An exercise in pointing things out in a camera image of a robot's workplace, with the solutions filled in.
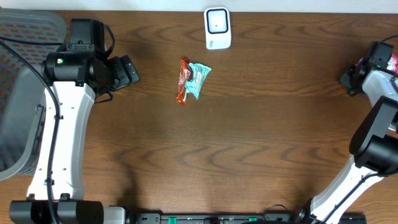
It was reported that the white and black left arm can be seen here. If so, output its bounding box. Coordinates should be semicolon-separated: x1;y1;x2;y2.
1;19;140;223

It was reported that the white barcode scanner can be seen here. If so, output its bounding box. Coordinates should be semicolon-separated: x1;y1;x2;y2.
203;7;232;50

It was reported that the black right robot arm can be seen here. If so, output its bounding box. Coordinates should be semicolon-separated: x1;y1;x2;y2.
295;40;397;223

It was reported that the purple Carefree pad package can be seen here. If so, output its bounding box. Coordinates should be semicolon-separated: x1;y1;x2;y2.
356;52;398;75

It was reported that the teal wipes packet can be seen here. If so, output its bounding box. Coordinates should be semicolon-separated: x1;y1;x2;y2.
185;63;212;99

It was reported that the grey plastic mesh basket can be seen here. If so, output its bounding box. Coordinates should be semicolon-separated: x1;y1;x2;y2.
1;9;67;180

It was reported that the red snack wrapper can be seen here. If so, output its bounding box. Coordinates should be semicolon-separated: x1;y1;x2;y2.
175;58;192;106

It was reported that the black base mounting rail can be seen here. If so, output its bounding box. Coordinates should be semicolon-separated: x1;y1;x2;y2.
133;212;368;224

